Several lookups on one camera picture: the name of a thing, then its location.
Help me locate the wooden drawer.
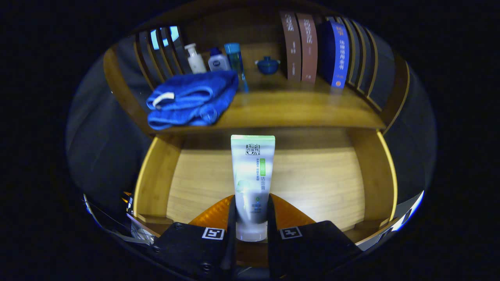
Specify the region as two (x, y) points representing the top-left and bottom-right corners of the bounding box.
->
(133, 128), (399, 270)

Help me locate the tall teal bottle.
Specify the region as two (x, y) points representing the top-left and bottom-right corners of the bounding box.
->
(224, 43), (249, 93)

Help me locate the dark brown book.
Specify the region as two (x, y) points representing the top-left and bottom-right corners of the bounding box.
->
(279, 11), (302, 82)

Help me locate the blue lidded teacup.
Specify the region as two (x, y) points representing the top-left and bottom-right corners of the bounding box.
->
(255, 56), (281, 75)

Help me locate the wooden cabinet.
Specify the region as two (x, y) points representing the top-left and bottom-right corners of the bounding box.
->
(102, 2), (411, 137)

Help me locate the white facial cleanser tube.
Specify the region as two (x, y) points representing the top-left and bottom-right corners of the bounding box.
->
(230, 135), (276, 242)

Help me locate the white blue-capped lotion bottle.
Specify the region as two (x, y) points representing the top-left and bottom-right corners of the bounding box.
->
(208, 47), (231, 72)

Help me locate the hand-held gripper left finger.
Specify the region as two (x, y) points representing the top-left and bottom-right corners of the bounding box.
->
(148, 194), (237, 281)

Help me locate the blue folded towel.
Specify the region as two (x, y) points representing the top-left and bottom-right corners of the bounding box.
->
(146, 70), (239, 130)

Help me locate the blue book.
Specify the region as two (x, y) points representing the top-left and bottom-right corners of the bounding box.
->
(320, 20), (350, 89)

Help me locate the wooden countertop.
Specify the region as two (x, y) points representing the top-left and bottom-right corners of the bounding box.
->
(148, 59), (387, 135)

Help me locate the white slotted object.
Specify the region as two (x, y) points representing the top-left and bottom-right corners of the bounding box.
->
(387, 190), (425, 235)

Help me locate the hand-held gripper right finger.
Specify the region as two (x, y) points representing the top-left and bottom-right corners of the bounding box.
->
(266, 193), (363, 281)

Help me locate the reddish brown book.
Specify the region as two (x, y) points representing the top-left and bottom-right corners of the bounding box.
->
(296, 13), (318, 84)

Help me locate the white pump bottle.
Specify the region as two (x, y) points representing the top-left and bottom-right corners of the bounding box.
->
(184, 43), (207, 75)

